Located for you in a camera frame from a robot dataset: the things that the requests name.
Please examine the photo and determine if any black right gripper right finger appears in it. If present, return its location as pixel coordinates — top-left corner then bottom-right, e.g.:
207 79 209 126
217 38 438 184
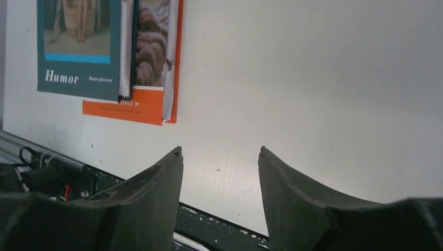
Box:
258 147 442 250

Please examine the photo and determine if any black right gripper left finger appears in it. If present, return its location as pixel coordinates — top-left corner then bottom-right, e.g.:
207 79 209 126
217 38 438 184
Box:
1 146 183 250

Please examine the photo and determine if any orange book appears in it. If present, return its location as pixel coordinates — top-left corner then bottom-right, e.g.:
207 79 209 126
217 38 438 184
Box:
83 1 184 126

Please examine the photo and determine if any teal Humor book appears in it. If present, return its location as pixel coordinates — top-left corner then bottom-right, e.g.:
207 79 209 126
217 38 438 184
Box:
37 1 138 102

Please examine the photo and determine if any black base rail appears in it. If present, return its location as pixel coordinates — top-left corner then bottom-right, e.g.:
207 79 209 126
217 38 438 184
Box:
1 147 270 250

